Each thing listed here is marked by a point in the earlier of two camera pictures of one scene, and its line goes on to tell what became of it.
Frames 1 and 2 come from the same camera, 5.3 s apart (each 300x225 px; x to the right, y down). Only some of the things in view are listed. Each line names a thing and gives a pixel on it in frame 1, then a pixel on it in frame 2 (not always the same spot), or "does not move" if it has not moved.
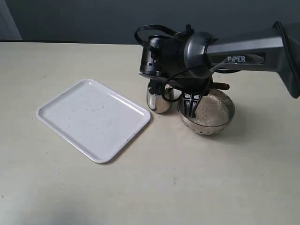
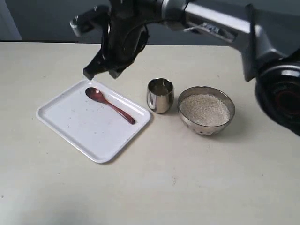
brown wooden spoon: (219, 86) -> (96, 94)
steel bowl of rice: (214, 113) does not move
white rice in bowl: (213, 111) does not move
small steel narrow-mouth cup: (160, 103) does not move
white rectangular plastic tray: (93, 118) does not move
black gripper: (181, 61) -> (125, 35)
